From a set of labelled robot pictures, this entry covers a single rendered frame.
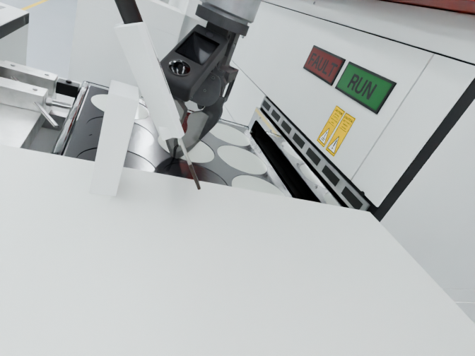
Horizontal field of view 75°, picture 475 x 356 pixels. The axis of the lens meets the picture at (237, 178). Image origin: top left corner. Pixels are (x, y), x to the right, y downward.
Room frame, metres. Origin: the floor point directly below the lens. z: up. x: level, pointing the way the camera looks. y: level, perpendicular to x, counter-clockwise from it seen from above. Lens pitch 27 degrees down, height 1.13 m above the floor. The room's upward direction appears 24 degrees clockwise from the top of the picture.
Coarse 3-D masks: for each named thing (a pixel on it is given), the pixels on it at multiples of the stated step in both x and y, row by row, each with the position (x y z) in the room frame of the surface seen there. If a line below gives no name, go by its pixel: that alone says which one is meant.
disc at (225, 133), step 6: (216, 126) 0.64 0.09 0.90; (222, 126) 0.65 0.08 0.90; (228, 126) 0.67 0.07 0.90; (210, 132) 0.59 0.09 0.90; (216, 132) 0.61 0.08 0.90; (222, 132) 0.62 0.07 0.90; (228, 132) 0.64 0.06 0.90; (234, 132) 0.65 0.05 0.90; (240, 132) 0.67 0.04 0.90; (222, 138) 0.59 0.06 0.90; (228, 138) 0.60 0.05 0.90; (234, 138) 0.61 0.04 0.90; (240, 138) 0.63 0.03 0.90; (246, 138) 0.65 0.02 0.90; (234, 144) 0.58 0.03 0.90; (240, 144) 0.60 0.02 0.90; (246, 144) 0.61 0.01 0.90
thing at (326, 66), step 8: (312, 56) 0.68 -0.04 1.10; (320, 56) 0.65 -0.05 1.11; (328, 56) 0.63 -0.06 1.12; (312, 64) 0.66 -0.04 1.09; (320, 64) 0.64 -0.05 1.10; (328, 64) 0.62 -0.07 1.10; (336, 64) 0.60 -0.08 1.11; (320, 72) 0.63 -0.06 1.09; (328, 72) 0.61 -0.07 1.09; (328, 80) 0.60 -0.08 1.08
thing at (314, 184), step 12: (252, 120) 0.77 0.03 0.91; (264, 120) 0.72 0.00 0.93; (252, 132) 0.77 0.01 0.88; (276, 132) 0.66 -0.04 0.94; (276, 144) 0.64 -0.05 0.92; (288, 144) 0.60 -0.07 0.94; (288, 156) 0.58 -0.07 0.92; (300, 156) 0.56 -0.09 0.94; (300, 168) 0.54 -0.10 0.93; (312, 168) 0.53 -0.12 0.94; (312, 180) 0.50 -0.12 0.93; (324, 180) 0.50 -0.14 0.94; (312, 192) 0.48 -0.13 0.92; (324, 192) 0.46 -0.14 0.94; (336, 204) 0.43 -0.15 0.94
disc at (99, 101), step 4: (96, 96) 0.52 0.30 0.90; (100, 96) 0.52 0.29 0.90; (104, 96) 0.53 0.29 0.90; (92, 100) 0.49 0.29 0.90; (96, 100) 0.50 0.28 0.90; (100, 100) 0.51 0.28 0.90; (104, 100) 0.51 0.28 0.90; (96, 104) 0.48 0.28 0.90; (100, 104) 0.49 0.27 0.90; (104, 104) 0.50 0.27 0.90; (100, 108) 0.47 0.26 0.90; (104, 108) 0.48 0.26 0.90; (140, 108) 0.55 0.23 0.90; (144, 108) 0.56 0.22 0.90; (136, 112) 0.52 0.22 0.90; (140, 112) 0.53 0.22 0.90; (144, 112) 0.54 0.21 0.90; (136, 116) 0.51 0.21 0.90; (140, 116) 0.52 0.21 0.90; (144, 116) 0.53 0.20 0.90
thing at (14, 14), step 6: (0, 6) 0.59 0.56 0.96; (6, 6) 0.60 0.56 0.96; (12, 6) 0.62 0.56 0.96; (0, 12) 0.55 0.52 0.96; (6, 12) 0.57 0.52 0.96; (12, 12) 0.58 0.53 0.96; (18, 12) 0.60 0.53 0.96; (24, 12) 0.62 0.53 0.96; (0, 18) 0.51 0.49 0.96; (6, 18) 0.53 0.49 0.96; (12, 18) 0.54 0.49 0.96; (0, 24) 0.49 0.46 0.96
